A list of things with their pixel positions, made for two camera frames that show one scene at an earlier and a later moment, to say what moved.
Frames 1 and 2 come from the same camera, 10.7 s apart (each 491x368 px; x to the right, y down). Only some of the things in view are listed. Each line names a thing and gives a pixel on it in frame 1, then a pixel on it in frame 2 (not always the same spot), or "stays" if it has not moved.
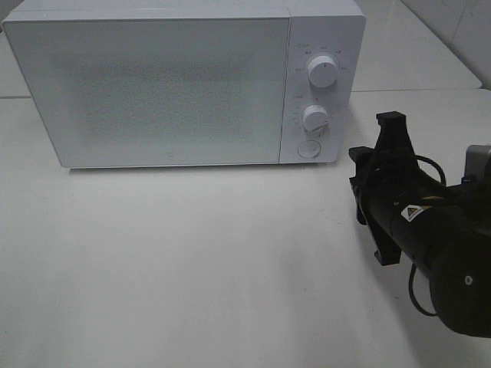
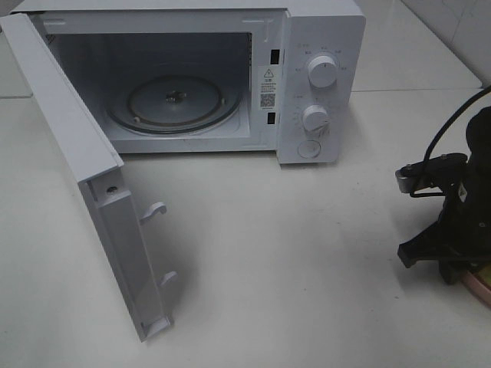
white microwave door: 160,91 to 119,228
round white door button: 308,149 stays
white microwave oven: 190,83 stays
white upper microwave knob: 322,71 stays
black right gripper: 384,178 to 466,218
